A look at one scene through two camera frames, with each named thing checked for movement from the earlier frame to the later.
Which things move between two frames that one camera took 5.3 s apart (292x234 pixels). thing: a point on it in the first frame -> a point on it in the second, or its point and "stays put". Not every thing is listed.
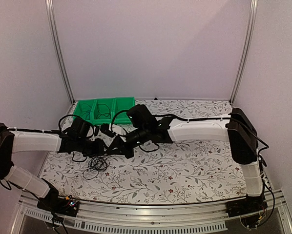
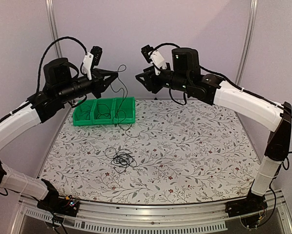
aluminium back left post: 52,26 stays put
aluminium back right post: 252,19 stays put
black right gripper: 117,143 -> 148,83
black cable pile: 95,164 -> 122,158
